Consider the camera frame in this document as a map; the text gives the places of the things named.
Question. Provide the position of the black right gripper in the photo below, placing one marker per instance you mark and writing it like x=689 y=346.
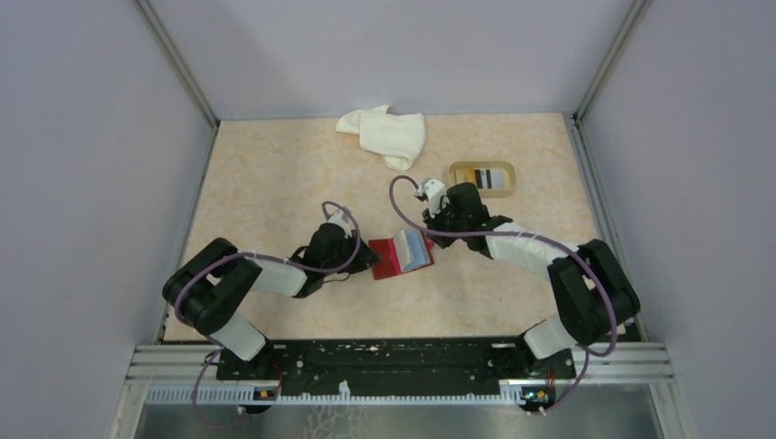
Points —
x=433 y=223

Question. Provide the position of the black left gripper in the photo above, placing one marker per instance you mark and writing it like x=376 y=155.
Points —
x=364 y=258

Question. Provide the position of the red leather card holder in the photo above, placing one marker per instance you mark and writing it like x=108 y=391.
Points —
x=407 y=251

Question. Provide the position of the gold VIP card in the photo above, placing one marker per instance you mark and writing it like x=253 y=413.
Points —
x=468 y=175

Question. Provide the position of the black striped card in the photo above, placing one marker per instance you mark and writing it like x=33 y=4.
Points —
x=492 y=178

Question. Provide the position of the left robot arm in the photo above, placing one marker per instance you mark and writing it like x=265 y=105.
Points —
x=207 y=291

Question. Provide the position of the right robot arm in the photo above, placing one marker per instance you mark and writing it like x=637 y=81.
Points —
x=592 y=293

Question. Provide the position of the beige oval tray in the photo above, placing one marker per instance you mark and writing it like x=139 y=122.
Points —
x=509 y=172

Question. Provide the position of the white folded cloth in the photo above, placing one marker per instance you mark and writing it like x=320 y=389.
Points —
x=398 y=139

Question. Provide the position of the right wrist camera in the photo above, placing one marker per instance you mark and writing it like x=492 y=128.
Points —
x=434 y=193

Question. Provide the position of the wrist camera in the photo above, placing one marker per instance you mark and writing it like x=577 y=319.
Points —
x=434 y=193
x=340 y=218

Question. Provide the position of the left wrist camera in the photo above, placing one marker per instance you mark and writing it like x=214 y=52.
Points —
x=340 y=218

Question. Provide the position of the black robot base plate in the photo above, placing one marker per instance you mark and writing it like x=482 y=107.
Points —
x=401 y=367

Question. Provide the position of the aluminium frame rail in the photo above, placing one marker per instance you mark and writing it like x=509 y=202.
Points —
x=179 y=373

